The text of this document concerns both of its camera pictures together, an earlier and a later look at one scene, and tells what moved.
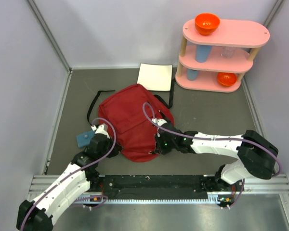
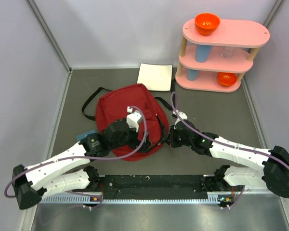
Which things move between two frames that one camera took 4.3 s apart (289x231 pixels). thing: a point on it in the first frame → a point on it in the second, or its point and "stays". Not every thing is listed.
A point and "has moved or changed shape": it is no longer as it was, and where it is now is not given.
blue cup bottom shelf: (192, 75) stays
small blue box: (84, 139) stays
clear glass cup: (227, 52) stays
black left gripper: (116, 150) → (136, 142)
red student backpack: (136, 114) has moved or changed shape
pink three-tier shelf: (216, 62) stays
